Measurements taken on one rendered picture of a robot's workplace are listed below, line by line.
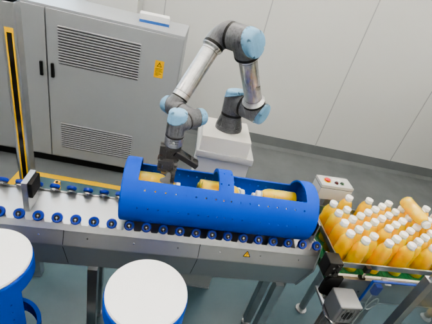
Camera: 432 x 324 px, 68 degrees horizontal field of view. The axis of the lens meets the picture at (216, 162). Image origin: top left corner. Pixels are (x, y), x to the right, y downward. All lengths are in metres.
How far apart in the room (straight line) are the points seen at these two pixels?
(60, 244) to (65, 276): 0.97
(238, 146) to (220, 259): 0.59
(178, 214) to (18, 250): 0.58
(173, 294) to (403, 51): 4.03
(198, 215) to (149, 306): 0.43
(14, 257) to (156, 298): 0.50
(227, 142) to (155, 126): 1.42
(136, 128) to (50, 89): 0.79
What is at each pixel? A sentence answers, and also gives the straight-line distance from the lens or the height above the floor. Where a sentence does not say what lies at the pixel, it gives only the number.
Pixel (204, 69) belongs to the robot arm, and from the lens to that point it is 1.44.
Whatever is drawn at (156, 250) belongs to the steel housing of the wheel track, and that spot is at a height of 0.86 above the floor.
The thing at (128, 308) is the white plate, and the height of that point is 1.04.
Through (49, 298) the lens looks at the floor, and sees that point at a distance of 2.47.
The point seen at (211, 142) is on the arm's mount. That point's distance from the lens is 1.72.
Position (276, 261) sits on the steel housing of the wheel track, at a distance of 1.68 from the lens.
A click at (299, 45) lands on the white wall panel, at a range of 4.17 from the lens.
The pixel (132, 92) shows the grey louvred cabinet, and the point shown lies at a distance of 2.95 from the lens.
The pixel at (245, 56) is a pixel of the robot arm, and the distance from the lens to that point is 1.42.
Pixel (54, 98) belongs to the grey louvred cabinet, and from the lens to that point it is 3.21.
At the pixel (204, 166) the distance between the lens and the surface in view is 1.80.
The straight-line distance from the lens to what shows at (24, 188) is 1.56.
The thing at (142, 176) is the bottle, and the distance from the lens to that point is 1.42.
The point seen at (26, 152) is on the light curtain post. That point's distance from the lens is 1.91.
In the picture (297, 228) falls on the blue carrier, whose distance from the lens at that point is 1.53.
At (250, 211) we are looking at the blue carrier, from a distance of 1.42.
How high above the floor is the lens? 2.02
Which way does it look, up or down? 32 degrees down
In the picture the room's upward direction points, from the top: 15 degrees clockwise
